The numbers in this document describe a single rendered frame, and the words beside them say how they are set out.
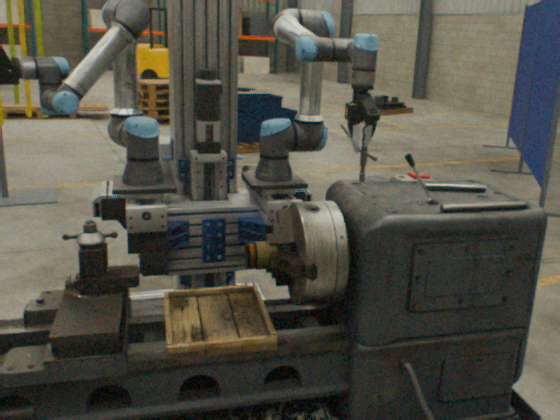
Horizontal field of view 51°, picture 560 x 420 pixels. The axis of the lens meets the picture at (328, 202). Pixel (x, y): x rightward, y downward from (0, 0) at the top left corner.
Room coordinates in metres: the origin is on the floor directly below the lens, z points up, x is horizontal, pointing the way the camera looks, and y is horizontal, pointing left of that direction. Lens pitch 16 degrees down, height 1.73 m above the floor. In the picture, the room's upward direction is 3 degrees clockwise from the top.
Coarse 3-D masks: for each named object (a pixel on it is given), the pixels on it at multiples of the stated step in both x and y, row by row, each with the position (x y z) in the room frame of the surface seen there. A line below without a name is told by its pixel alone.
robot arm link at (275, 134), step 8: (272, 120) 2.29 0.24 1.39; (280, 120) 2.28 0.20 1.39; (288, 120) 2.27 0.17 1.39; (264, 128) 2.23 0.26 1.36; (272, 128) 2.22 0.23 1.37; (280, 128) 2.23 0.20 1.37; (288, 128) 2.25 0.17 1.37; (296, 128) 2.27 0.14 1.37; (264, 136) 2.23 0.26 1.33; (272, 136) 2.22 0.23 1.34; (280, 136) 2.23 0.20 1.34; (288, 136) 2.24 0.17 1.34; (296, 136) 2.25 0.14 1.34; (264, 144) 2.23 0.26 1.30; (272, 144) 2.22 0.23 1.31; (280, 144) 2.23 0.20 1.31; (288, 144) 2.24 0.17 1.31; (296, 144) 2.25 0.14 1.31; (264, 152) 2.23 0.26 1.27; (272, 152) 2.22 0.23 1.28; (280, 152) 2.23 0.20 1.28; (288, 152) 2.26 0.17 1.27
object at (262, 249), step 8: (264, 240) 1.66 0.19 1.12; (248, 248) 1.61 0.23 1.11; (256, 248) 1.61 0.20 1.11; (264, 248) 1.61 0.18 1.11; (272, 248) 1.63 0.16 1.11; (248, 256) 1.59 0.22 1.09; (256, 256) 1.60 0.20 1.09; (264, 256) 1.60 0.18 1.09; (248, 264) 1.59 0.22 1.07; (256, 264) 1.60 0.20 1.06; (264, 264) 1.60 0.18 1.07
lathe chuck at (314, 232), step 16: (288, 208) 1.75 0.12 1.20; (304, 208) 1.64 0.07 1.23; (320, 208) 1.65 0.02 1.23; (304, 224) 1.58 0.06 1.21; (320, 224) 1.59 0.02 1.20; (304, 240) 1.55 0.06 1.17; (320, 240) 1.55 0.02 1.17; (304, 256) 1.54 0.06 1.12; (320, 256) 1.54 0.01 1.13; (336, 256) 1.55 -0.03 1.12; (320, 272) 1.53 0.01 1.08; (336, 272) 1.54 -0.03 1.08; (288, 288) 1.71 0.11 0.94; (304, 288) 1.53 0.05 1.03; (320, 288) 1.54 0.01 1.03; (304, 304) 1.58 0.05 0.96
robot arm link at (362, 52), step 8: (360, 40) 1.84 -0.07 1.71; (368, 40) 1.83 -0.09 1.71; (376, 40) 1.85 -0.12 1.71; (352, 48) 1.87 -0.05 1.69; (360, 48) 1.83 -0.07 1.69; (368, 48) 1.83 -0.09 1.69; (376, 48) 1.85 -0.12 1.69; (352, 56) 1.87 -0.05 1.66; (360, 56) 1.84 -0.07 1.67; (368, 56) 1.83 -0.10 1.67; (376, 56) 1.86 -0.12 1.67; (352, 64) 1.86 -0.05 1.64; (360, 64) 1.83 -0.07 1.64; (368, 64) 1.83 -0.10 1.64
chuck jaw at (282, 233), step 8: (280, 216) 1.70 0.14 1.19; (288, 216) 1.70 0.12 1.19; (272, 224) 1.68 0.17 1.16; (280, 224) 1.68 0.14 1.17; (288, 224) 1.69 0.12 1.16; (272, 232) 1.68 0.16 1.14; (280, 232) 1.67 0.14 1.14; (288, 232) 1.68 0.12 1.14; (272, 240) 1.65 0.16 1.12; (280, 240) 1.66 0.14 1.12; (288, 240) 1.66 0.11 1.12
